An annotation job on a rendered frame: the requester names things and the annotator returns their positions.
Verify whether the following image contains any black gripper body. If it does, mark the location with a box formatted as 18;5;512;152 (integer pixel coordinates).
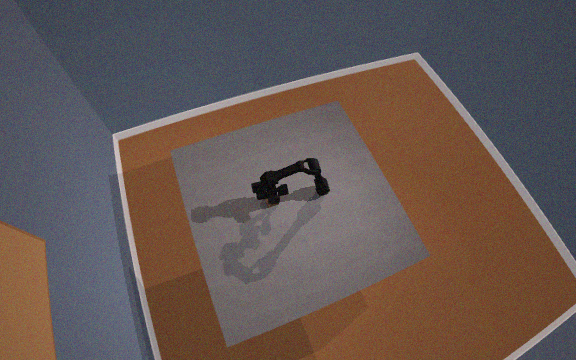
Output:
256;184;289;200

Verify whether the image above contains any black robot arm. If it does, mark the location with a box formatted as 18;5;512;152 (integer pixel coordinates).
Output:
251;158;330;205

